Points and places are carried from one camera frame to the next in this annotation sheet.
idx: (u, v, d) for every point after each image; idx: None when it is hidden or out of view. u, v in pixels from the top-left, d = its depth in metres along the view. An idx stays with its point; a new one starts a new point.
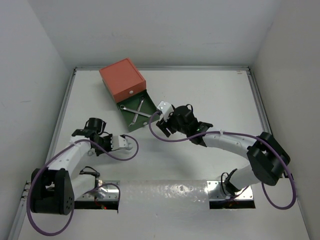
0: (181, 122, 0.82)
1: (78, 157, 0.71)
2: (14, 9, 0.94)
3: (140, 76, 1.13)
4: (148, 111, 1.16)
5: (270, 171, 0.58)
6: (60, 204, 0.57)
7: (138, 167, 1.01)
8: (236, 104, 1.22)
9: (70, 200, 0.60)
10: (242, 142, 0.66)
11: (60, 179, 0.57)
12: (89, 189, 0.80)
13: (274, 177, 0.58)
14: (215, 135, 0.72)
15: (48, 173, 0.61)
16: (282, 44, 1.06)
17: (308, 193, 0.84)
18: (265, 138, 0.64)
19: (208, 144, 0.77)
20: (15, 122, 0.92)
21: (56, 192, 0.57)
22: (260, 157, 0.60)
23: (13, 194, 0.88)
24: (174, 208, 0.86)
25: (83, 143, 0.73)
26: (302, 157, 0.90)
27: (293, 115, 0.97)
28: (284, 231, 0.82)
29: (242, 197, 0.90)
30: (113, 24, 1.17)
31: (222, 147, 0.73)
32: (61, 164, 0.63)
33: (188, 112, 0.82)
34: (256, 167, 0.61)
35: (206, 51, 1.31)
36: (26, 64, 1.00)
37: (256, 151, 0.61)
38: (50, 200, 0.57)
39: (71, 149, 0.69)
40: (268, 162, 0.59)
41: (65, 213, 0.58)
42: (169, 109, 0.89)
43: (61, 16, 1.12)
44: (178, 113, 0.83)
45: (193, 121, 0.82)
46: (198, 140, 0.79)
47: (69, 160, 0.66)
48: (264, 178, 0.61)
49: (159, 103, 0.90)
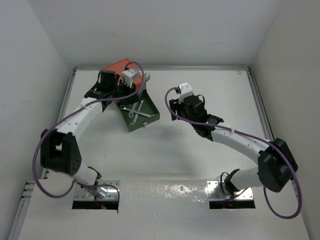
0: (190, 112, 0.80)
1: (87, 121, 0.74)
2: (14, 9, 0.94)
3: (140, 77, 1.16)
4: (148, 111, 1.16)
5: (277, 179, 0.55)
6: (67, 165, 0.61)
7: (138, 166, 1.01)
8: (236, 103, 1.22)
9: (76, 162, 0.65)
10: (253, 144, 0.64)
11: (67, 144, 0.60)
12: (90, 184, 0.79)
13: (279, 184, 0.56)
14: (225, 132, 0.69)
15: (57, 135, 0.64)
16: (282, 44, 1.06)
17: (310, 193, 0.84)
18: (278, 144, 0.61)
19: (215, 139, 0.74)
20: (15, 122, 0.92)
21: (63, 154, 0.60)
22: (271, 163, 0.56)
23: (12, 195, 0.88)
24: (174, 208, 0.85)
25: (94, 106, 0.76)
26: (302, 156, 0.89)
27: (293, 116, 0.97)
28: (285, 231, 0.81)
29: (242, 197, 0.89)
30: (113, 24, 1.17)
31: (229, 145, 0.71)
32: (70, 127, 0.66)
33: (199, 103, 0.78)
34: (263, 171, 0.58)
35: (206, 51, 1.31)
36: (26, 64, 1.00)
37: (268, 157, 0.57)
38: (59, 160, 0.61)
39: (81, 113, 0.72)
40: (277, 169, 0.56)
41: (71, 173, 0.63)
42: (188, 93, 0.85)
43: (61, 16, 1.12)
44: (188, 102, 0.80)
45: (203, 113, 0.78)
46: (205, 133, 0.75)
47: (78, 124, 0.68)
48: (268, 183, 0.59)
49: (184, 83, 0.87)
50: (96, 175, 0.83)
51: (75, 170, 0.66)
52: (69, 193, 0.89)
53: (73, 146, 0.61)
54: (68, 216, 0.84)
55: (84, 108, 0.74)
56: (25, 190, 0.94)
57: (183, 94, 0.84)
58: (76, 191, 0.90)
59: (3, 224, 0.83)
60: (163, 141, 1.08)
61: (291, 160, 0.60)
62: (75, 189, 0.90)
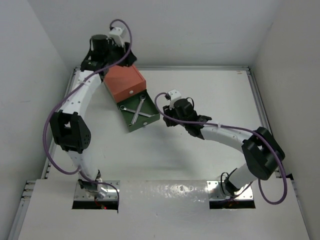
0: (180, 115, 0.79)
1: (89, 95, 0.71)
2: (14, 9, 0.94)
3: (140, 76, 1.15)
4: (148, 111, 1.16)
5: (263, 166, 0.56)
6: (78, 141, 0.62)
7: (138, 166, 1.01)
8: (236, 103, 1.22)
9: (87, 136, 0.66)
10: (238, 135, 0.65)
11: (76, 121, 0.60)
12: (91, 180, 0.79)
13: (267, 171, 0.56)
14: (212, 128, 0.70)
15: (63, 115, 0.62)
16: (282, 45, 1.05)
17: (310, 193, 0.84)
18: (261, 132, 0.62)
19: (206, 137, 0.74)
20: (15, 122, 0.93)
21: (73, 130, 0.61)
22: (255, 151, 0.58)
23: (13, 194, 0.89)
24: (174, 208, 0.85)
25: (93, 80, 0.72)
26: (302, 157, 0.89)
27: (293, 117, 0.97)
28: (285, 231, 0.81)
29: (242, 197, 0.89)
30: (113, 25, 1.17)
31: (219, 139, 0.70)
32: (73, 106, 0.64)
33: (188, 105, 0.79)
34: (249, 158, 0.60)
35: (206, 51, 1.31)
36: (26, 63, 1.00)
37: (250, 145, 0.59)
38: (71, 138, 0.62)
39: (81, 89, 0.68)
40: (263, 156, 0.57)
41: (84, 146, 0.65)
42: (177, 98, 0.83)
43: (61, 16, 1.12)
44: (177, 105, 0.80)
45: (192, 114, 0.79)
46: (196, 132, 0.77)
47: (81, 103, 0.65)
48: (257, 172, 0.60)
49: (172, 89, 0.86)
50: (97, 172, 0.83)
51: (85, 147, 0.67)
52: (69, 193, 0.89)
53: (81, 123, 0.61)
54: (68, 216, 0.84)
55: (83, 82, 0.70)
56: (25, 190, 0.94)
57: (172, 99, 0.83)
58: (75, 192, 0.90)
59: (3, 224, 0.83)
60: (163, 141, 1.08)
61: (276, 147, 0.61)
62: (75, 190, 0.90)
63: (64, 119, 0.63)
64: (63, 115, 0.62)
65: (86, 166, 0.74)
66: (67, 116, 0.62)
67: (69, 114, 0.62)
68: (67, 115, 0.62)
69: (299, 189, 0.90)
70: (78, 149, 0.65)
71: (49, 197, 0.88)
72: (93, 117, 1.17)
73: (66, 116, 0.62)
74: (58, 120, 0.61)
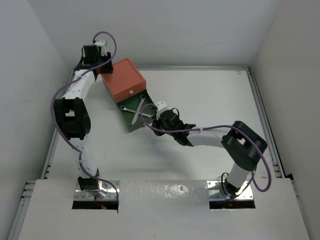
0: (167, 125, 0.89)
1: (87, 88, 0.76)
2: (14, 9, 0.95)
3: (140, 76, 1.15)
4: (148, 111, 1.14)
5: (245, 157, 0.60)
6: (82, 124, 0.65)
7: (138, 166, 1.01)
8: (236, 103, 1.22)
9: (88, 120, 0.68)
10: (218, 133, 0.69)
11: (78, 105, 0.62)
12: (92, 175, 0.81)
13: (251, 162, 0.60)
14: (196, 133, 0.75)
15: (65, 102, 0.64)
16: (282, 44, 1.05)
17: (309, 193, 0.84)
18: (238, 126, 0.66)
19: (194, 143, 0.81)
20: (15, 121, 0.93)
21: (77, 114, 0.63)
22: (234, 145, 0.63)
23: (13, 194, 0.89)
24: (174, 209, 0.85)
25: (89, 75, 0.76)
26: (302, 157, 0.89)
27: (293, 116, 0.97)
28: (285, 231, 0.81)
29: (242, 197, 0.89)
30: (113, 25, 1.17)
31: (205, 143, 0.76)
32: (74, 93, 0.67)
33: (174, 116, 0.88)
34: (232, 153, 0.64)
35: (206, 51, 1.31)
36: (26, 63, 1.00)
37: (229, 140, 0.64)
38: (74, 123, 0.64)
39: (79, 82, 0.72)
40: (243, 148, 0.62)
41: (86, 131, 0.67)
42: (164, 108, 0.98)
43: (61, 16, 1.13)
44: (164, 116, 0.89)
45: (179, 124, 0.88)
46: (185, 141, 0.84)
47: (81, 91, 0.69)
48: (244, 163, 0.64)
49: (158, 101, 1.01)
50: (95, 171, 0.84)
51: (86, 133, 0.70)
52: (69, 193, 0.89)
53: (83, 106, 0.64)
54: (68, 216, 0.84)
55: (80, 76, 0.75)
56: (25, 190, 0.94)
57: (159, 109, 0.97)
58: (75, 191, 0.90)
59: (3, 224, 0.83)
60: (163, 141, 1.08)
61: (255, 136, 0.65)
62: (75, 189, 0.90)
63: (66, 106, 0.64)
64: (65, 102, 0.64)
65: (87, 157, 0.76)
66: (69, 102, 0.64)
67: (71, 100, 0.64)
68: (70, 101, 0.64)
69: (299, 189, 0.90)
70: (81, 135, 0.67)
71: (49, 197, 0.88)
72: (93, 117, 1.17)
73: (68, 102, 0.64)
74: (62, 107, 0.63)
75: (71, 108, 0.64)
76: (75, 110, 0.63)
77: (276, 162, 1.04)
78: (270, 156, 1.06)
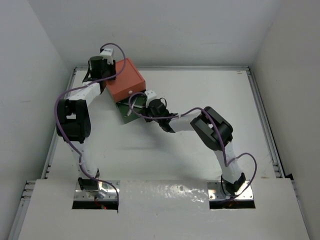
0: (154, 113, 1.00)
1: (91, 97, 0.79)
2: (14, 9, 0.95)
3: (139, 76, 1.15)
4: (140, 102, 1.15)
5: (207, 136, 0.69)
6: (82, 126, 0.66)
7: (138, 167, 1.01)
8: (236, 103, 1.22)
9: (87, 126, 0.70)
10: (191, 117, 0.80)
11: (81, 106, 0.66)
12: (92, 176, 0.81)
13: (213, 141, 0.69)
14: (175, 119, 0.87)
15: (69, 103, 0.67)
16: (282, 45, 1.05)
17: (310, 193, 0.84)
18: (207, 110, 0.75)
19: (174, 129, 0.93)
20: (15, 121, 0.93)
21: (78, 115, 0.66)
22: (200, 125, 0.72)
23: (13, 194, 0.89)
24: (174, 209, 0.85)
25: (95, 86, 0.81)
26: (303, 157, 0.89)
27: (293, 117, 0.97)
28: (285, 231, 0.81)
29: (242, 197, 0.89)
30: (113, 25, 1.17)
31: (184, 128, 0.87)
32: (78, 97, 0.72)
33: (161, 105, 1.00)
34: (200, 134, 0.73)
35: (206, 51, 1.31)
36: (26, 64, 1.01)
37: (197, 121, 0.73)
38: (74, 125, 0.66)
39: (85, 89, 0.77)
40: (207, 128, 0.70)
41: (85, 134, 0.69)
42: (154, 97, 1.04)
43: (61, 16, 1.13)
44: (152, 105, 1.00)
45: (164, 112, 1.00)
46: (168, 128, 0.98)
47: (85, 96, 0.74)
48: (209, 144, 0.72)
49: (148, 91, 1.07)
50: (95, 170, 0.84)
51: (85, 137, 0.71)
52: (69, 193, 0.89)
53: (85, 108, 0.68)
54: (68, 216, 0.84)
55: (87, 85, 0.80)
56: (25, 190, 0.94)
57: (148, 98, 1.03)
58: (75, 191, 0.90)
59: (3, 224, 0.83)
60: (163, 141, 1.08)
61: (220, 119, 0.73)
62: (75, 189, 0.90)
63: (69, 107, 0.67)
64: (68, 104, 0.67)
65: (87, 159, 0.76)
66: (72, 104, 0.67)
67: (74, 102, 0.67)
68: (72, 103, 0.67)
69: (299, 189, 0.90)
70: (80, 138, 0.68)
71: (49, 197, 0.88)
72: (94, 117, 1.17)
73: (71, 105, 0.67)
74: (64, 107, 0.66)
75: (73, 110, 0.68)
76: (77, 110, 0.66)
77: (276, 162, 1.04)
78: (270, 156, 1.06)
